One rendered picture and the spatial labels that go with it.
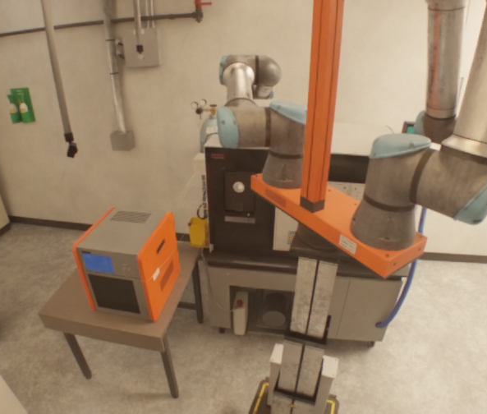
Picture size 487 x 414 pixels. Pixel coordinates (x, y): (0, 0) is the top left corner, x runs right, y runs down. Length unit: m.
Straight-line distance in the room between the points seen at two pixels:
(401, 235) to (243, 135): 0.47
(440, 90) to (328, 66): 0.26
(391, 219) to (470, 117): 0.25
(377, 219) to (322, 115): 0.25
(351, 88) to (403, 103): 0.46
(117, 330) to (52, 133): 2.50
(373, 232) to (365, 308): 1.56
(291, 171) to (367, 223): 0.31
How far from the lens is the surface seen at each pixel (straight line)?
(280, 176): 0.94
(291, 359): 1.24
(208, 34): 2.86
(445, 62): 0.80
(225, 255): 2.07
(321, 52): 0.74
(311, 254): 0.89
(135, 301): 1.69
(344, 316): 2.29
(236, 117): 0.90
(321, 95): 0.74
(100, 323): 1.82
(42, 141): 3.89
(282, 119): 0.90
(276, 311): 2.43
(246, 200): 1.86
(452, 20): 0.77
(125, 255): 1.52
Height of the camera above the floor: 1.97
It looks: 28 degrees down
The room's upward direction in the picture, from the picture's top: straight up
